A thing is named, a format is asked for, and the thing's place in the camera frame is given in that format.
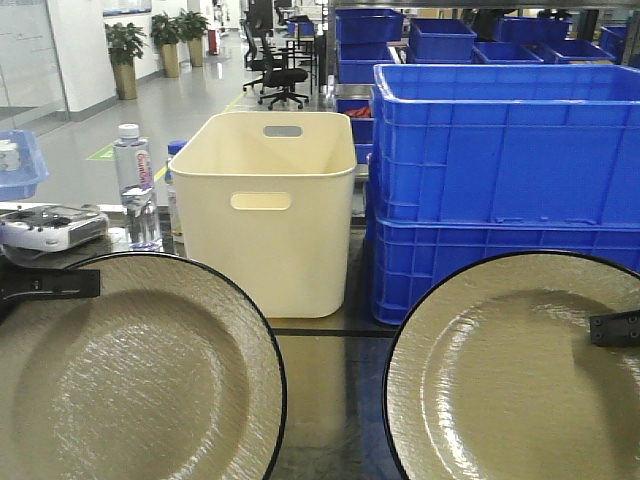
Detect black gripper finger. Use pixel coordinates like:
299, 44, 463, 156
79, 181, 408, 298
1, 256, 100, 322
589, 310, 639, 347

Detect beige plate with black rim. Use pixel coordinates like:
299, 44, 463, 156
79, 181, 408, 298
1, 253, 287, 479

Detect blue crates on shelf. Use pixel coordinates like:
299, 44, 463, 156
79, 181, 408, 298
335, 8, 616, 85

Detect white remote controller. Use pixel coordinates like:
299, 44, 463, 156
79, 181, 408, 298
1, 205, 109, 253

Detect light blue tray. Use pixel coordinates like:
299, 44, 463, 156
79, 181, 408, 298
1, 130, 49, 201

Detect clear water bottle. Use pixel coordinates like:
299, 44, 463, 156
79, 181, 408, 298
112, 123, 162, 251

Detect blue capped bottle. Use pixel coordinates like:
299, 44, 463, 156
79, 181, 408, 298
164, 140, 187, 243

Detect lower blue plastic crate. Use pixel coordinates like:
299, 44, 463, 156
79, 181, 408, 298
368, 214, 639, 325

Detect cream plastic bin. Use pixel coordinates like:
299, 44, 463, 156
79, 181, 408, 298
169, 111, 356, 318

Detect potted plant gold pot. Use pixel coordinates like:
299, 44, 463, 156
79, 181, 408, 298
150, 13, 181, 78
177, 9, 209, 68
105, 22, 146, 100

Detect black office chair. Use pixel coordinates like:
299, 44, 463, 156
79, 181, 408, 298
242, 19, 310, 111

